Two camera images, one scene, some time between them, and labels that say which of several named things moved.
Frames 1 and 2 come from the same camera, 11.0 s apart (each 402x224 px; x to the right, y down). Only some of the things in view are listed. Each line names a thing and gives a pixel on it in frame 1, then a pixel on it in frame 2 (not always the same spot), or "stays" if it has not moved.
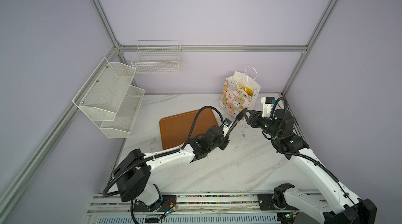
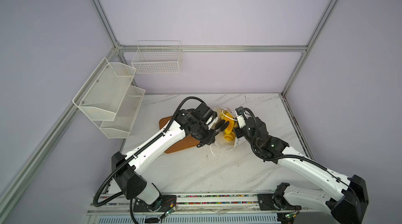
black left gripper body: (222, 144) → (203, 135)
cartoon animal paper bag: (239, 92) → (221, 143)
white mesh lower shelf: (120, 127) stays
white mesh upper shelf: (101, 96) stays
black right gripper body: (264, 123) → (241, 132)
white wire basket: (155, 57) stays
